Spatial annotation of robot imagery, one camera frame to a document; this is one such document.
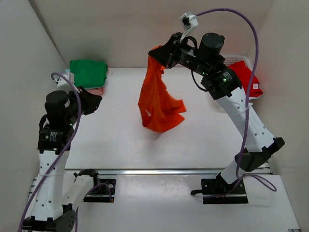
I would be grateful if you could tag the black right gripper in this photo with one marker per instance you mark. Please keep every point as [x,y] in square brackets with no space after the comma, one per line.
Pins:
[167,54]

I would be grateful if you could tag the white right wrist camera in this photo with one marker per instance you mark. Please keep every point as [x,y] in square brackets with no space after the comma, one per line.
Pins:
[189,22]

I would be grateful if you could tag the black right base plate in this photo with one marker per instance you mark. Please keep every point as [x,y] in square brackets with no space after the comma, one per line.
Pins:
[214,192]

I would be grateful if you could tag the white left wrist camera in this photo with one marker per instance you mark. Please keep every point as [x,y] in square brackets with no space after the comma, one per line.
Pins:
[63,85]

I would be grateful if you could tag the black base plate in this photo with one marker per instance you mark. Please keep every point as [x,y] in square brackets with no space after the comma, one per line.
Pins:
[214,192]
[104,192]

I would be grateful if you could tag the pink folded t shirt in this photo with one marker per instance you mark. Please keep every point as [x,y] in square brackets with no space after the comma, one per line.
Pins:
[97,90]

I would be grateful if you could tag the orange t shirt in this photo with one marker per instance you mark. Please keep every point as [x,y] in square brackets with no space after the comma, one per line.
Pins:
[159,111]

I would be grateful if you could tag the red t shirt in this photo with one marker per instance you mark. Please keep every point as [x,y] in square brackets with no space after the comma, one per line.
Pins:
[244,74]

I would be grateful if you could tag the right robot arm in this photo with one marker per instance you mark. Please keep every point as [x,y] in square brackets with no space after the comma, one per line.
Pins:
[224,86]

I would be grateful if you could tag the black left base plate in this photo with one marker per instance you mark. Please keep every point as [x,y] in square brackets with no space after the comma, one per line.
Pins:
[104,192]

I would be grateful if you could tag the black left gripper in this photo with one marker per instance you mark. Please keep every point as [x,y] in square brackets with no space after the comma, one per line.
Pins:
[94,100]

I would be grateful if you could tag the green folded t shirt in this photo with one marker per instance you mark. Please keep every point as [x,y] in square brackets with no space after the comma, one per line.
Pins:
[80,67]

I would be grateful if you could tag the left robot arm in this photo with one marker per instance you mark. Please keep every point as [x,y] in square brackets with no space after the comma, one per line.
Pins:
[54,211]

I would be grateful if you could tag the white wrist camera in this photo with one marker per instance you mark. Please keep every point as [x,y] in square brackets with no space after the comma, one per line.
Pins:
[63,85]
[189,22]

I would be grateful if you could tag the white plastic basket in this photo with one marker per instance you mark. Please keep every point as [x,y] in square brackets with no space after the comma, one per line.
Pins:
[231,59]

